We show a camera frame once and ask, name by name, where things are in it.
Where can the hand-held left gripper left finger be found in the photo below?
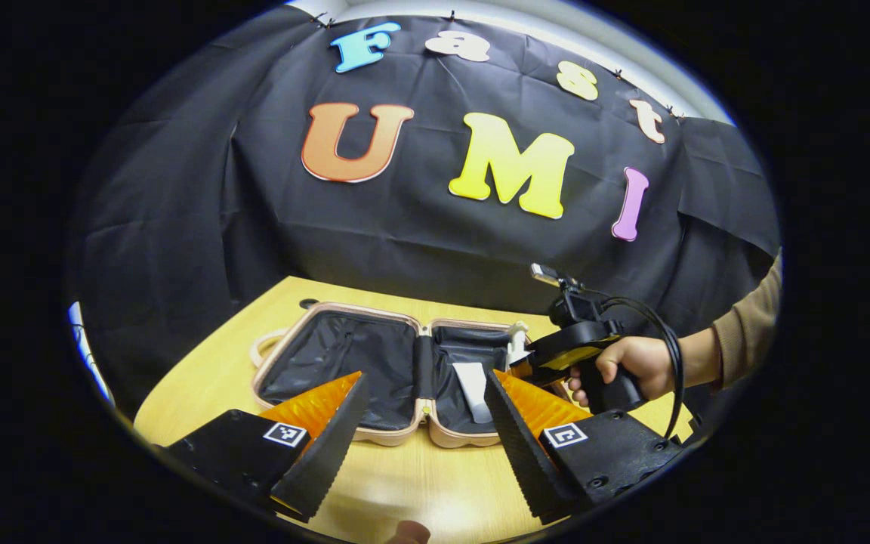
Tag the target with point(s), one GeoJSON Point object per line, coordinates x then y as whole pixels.
{"type": "Point", "coordinates": [329, 453]}

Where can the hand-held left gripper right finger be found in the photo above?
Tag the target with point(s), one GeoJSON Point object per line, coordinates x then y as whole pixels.
{"type": "Point", "coordinates": [526, 453]}

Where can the white squeeze tube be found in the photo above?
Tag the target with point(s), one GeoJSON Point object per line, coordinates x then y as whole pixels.
{"type": "Point", "coordinates": [473, 389]}

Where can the white and blue board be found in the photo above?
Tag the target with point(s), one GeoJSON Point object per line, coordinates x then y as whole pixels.
{"type": "Point", "coordinates": [87, 351]}

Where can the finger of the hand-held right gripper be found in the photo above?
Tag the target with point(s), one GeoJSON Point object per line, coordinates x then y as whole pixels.
{"type": "Point", "coordinates": [523, 370]}

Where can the black backdrop cloth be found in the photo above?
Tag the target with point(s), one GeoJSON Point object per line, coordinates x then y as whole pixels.
{"type": "Point", "coordinates": [405, 242]}

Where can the white pump bottle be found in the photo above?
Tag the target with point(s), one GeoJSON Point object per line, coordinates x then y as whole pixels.
{"type": "Point", "coordinates": [516, 344]}

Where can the small pink suitcase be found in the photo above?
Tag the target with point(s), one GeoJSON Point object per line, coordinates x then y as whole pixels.
{"type": "Point", "coordinates": [344, 363]}

